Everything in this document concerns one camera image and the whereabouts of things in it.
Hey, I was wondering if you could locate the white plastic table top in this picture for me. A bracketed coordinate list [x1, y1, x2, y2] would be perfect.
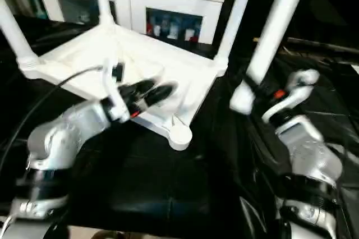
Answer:
[20, 23, 229, 151]

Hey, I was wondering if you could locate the black work mat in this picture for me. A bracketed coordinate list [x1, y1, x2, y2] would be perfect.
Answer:
[0, 15, 359, 239]

